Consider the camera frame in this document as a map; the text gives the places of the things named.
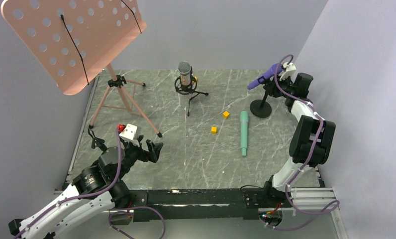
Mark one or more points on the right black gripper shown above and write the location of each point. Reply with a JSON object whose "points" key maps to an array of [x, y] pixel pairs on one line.
{"points": [[274, 83]]}

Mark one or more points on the black round-base microphone stand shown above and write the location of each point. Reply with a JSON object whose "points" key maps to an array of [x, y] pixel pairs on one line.
{"points": [[261, 108]]}

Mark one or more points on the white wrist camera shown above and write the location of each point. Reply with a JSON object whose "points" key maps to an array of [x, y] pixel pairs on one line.
{"points": [[129, 133], [288, 69]]}

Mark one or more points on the purple plastic microphone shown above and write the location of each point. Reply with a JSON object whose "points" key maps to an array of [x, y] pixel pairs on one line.
{"points": [[265, 77]]}

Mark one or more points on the glitter microphone with mesh head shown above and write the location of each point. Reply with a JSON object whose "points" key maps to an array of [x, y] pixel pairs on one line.
{"points": [[185, 80]]}

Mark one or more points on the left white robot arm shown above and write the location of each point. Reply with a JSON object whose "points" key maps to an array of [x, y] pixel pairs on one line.
{"points": [[99, 187]]}

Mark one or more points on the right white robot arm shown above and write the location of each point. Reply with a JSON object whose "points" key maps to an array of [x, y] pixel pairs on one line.
{"points": [[311, 143]]}

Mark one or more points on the yellow cube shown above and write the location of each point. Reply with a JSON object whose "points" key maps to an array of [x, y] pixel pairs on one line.
{"points": [[214, 130], [226, 114]]}

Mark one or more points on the black shock mount tripod stand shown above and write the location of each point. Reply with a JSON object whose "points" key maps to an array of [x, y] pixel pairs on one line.
{"points": [[193, 92]]}

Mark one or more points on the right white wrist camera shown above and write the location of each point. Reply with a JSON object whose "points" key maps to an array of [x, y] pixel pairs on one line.
{"points": [[288, 69]]}

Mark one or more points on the teal plastic microphone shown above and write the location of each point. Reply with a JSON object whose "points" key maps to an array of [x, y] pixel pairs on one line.
{"points": [[244, 119]]}

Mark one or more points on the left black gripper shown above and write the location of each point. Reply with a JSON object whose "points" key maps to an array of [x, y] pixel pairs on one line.
{"points": [[145, 149]]}

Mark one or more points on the pink perforated music stand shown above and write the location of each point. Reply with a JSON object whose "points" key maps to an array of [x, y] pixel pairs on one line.
{"points": [[74, 40]]}

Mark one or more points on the black base frame bar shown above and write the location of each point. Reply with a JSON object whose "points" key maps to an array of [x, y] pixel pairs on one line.
{"points": [[246, 203]]}

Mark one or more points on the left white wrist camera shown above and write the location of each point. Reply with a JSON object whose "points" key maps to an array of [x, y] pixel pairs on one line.
{"points": [[129, 133]]}

